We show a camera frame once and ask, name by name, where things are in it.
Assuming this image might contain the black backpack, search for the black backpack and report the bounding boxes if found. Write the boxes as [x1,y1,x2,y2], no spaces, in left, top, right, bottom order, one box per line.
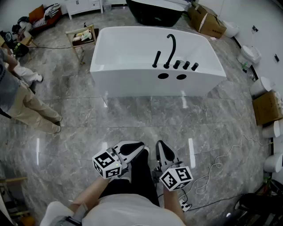
[13,41,30,58]

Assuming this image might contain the person's black trousers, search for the person's black trousers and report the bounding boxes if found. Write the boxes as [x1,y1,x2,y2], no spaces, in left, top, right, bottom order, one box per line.
[98,150,160,207]

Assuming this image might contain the striped cushion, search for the striped cushion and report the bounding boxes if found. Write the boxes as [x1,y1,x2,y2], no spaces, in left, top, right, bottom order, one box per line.
[32,19,48,27]

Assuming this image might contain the person's left forearm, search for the person's left forearm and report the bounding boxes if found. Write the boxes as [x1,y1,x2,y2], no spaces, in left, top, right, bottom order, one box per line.
[73,176,111,211]

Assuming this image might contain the white power cable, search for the white power cable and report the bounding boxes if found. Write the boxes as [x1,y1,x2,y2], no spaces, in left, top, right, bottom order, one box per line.
[190,133,275,195]

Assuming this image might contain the black power cable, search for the black power cable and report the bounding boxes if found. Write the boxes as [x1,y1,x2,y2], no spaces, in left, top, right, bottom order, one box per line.
[184,194,244,211]

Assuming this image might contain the wooden shelf rack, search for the wooden shelf rack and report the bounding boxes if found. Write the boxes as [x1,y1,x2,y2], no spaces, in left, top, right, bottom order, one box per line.
[0,176,34,226]

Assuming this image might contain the closed cardboard box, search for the closed cardboard box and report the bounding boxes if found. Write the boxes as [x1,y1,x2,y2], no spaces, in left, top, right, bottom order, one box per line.
[252,90,283,126]

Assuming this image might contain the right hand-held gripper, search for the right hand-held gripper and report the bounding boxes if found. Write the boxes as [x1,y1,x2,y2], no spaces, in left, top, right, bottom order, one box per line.
[152,140,194,192]

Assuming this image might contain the large opened cardboard box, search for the large opened cardboard box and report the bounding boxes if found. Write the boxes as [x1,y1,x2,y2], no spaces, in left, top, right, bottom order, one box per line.
[187,3,228,39]

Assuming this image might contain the orange cushion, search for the orange cushion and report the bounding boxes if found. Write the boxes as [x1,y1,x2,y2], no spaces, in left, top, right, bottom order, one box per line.
[28,5,45,23]

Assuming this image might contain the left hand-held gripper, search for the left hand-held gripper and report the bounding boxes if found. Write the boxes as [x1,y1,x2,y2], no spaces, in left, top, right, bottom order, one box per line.
[92,140,146,179]

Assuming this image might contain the cluttered black equipment desk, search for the cluttered black equipment desk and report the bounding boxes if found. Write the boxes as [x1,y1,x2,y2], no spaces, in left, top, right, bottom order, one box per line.
[234,178,283,226]

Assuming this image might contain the person's right forearm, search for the person's right forearm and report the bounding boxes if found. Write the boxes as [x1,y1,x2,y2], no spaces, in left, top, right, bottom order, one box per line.
[163,188,187,221]

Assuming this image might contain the wooden chair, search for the wooden chair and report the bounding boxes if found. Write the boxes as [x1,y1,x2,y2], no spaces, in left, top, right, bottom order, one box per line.
[65,24,99,65]

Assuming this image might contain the white cabinet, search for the white cabinet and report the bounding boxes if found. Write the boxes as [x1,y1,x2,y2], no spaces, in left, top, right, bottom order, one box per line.
[65,0,104,20]

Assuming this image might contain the black curved faucet spout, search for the black curved faucet spout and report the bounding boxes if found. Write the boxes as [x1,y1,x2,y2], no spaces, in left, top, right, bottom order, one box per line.
[163,34,177,68]

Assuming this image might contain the pale plastic jug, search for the pale plastic jug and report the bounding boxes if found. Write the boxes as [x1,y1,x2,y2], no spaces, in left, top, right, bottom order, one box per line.
[80,30,92,42]

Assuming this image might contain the white clothes pile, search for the white clothes pile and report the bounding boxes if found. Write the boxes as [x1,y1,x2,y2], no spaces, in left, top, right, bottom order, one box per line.
[44,3,61,18]

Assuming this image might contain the white bathtub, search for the white bathtub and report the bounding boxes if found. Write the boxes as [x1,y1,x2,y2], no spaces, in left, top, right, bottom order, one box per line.
[90,26,227,98]

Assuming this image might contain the black bathtub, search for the black bathtub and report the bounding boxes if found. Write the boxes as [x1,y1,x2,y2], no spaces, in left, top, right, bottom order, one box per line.
[125,0,185,27]

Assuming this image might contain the black handheld shower head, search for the black handheld shower head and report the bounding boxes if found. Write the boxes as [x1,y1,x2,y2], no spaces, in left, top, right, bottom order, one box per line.
[153,50,162,66]

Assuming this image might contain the white power strip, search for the white power strip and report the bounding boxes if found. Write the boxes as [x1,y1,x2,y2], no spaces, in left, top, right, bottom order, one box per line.
[179,198,192,211]

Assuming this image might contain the grey arm strap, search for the grey arm strap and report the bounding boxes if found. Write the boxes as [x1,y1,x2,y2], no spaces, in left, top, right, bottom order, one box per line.
[65,203,89,226]

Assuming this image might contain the dark red sofa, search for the dark red sofa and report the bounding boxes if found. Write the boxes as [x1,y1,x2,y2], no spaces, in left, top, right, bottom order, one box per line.
[28,4,63,36]

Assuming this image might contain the person's white shirt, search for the person's white shirt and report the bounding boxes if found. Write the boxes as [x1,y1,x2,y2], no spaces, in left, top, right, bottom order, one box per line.
[39,193,187,226]

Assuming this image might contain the black floor cable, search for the black floor cable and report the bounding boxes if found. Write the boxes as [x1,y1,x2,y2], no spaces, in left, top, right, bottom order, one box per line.
[28,45,73,49]

